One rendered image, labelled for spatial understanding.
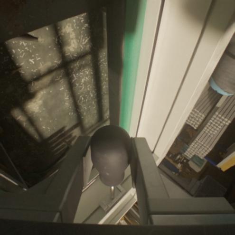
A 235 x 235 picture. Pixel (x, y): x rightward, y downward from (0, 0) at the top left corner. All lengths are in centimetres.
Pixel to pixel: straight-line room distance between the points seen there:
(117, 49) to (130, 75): 4
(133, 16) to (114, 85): 10
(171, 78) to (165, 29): 6
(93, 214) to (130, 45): 26
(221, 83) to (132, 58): 67
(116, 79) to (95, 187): 20
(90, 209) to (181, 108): 22
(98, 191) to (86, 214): 4
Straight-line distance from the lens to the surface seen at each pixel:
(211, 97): 493
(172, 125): 26
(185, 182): 45
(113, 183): 18
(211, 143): 483
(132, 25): 18
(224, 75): 82
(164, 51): 21
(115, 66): 22
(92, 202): 32
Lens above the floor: 97
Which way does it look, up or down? 25 degrees down
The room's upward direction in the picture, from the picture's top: 129 degrees clockwise
